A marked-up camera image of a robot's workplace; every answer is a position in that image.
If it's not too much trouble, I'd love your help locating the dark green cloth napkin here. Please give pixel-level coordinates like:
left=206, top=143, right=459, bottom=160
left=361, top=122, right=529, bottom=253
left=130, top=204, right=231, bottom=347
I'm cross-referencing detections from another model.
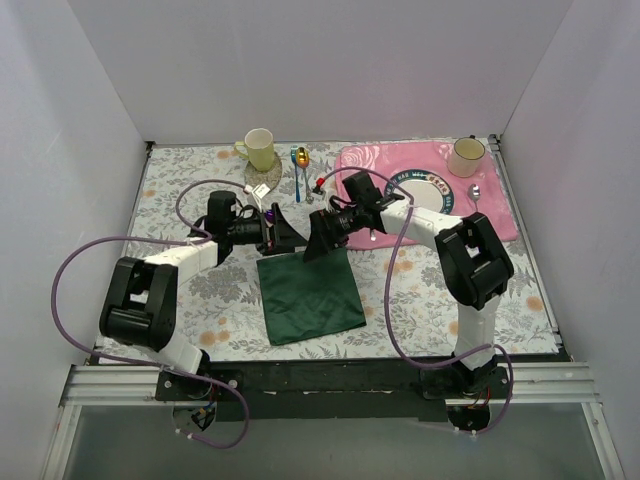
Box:
left=257, top=249, right=366, bottom=346

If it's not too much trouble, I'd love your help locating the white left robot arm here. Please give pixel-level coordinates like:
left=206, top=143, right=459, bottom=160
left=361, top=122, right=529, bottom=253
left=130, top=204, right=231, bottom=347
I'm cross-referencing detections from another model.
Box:
left=99, top=191, right=307, bottom=400

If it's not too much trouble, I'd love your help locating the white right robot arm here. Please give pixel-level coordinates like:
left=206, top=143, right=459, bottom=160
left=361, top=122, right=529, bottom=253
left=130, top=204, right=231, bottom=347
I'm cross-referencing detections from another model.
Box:
left=303, top=167, right=514, bottom=399

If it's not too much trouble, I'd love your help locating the speckled round coaster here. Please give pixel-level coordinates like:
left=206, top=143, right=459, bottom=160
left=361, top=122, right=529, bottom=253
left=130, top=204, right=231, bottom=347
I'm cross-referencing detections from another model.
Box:
left=244, top=153, right=283, bottom=191

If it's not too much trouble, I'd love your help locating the gold rainbow spoon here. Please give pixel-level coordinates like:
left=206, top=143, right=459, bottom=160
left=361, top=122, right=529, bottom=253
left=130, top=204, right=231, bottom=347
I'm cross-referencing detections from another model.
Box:
left=295, top=147, right=313, bottom=204

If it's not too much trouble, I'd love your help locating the yellow-green mug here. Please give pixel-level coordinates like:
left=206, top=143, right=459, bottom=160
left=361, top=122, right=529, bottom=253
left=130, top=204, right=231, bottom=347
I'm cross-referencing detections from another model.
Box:
left=234, top=128, right=275, bottom=172

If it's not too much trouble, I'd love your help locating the white plate blue rim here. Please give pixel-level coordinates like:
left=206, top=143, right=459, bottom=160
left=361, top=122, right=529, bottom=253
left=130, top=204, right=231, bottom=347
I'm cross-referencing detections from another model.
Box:
left=385, top=169, right=455, bottom=215

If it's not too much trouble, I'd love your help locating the cream enamel mug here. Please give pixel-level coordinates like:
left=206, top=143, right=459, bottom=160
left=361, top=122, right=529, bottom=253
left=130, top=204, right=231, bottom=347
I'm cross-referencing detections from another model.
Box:
left=447, top=136, right=486, bottom=178

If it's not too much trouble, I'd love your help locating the silver spoon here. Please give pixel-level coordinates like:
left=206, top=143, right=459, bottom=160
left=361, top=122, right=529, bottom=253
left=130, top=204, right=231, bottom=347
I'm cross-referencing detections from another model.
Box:
left=467, top=184, right=481, bottom=212

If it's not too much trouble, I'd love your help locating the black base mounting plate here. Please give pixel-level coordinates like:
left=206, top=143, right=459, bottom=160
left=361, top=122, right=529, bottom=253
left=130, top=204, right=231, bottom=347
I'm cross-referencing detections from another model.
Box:
left=155, top=359, right=509, bottom=422

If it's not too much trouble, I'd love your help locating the pink rose placemat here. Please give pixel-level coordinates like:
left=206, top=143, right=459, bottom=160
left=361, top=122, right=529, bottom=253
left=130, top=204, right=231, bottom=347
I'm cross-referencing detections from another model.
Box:
left=335, top=141, right=518, bottom=242

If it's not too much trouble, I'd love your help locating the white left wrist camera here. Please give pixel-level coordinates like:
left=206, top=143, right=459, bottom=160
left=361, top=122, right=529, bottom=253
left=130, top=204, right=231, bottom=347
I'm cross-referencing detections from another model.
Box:
left=243, top=183, right=271, bottom=211

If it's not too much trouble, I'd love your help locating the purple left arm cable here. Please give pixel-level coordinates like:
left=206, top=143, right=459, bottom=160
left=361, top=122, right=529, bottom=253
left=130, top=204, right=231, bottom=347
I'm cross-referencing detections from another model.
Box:
left=52, top=178, right=250, bottom=449

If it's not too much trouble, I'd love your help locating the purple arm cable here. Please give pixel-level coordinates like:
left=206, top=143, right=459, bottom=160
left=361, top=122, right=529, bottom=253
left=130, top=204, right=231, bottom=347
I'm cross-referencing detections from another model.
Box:
left=52, top=178, right=250, bottom=449
left=314, top=167, right=514, bottom=435

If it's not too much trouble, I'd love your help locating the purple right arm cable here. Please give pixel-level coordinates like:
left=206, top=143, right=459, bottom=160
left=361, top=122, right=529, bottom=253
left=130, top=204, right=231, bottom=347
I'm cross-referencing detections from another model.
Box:
left=314, top=167, right=514, bottom=435

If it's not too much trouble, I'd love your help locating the blue handled spoon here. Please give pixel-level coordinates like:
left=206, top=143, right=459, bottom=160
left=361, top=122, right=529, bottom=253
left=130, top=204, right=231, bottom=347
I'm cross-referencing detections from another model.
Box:
left=290, top=147, right=301, bottom=203

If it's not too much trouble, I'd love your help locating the aluminium frame rail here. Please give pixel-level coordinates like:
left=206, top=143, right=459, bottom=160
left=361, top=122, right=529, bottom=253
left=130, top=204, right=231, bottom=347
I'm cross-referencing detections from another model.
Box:
left=59, top=362, right=600, bottom=407

